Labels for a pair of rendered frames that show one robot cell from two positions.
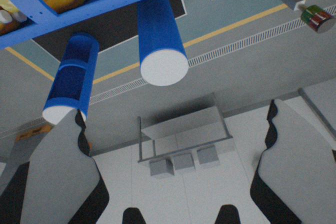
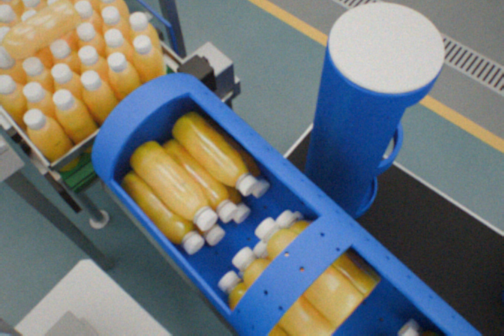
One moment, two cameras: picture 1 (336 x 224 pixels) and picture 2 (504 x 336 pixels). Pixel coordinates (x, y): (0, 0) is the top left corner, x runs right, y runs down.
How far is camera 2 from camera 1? 52 cm
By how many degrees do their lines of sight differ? 43
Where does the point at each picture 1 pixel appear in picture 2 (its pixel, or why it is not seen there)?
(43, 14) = (325, 232)
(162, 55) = (352, 66)
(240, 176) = not seen: outside the picture
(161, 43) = (337, 84)
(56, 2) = not seen: hidden behind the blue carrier
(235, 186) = not seen: outside the picture
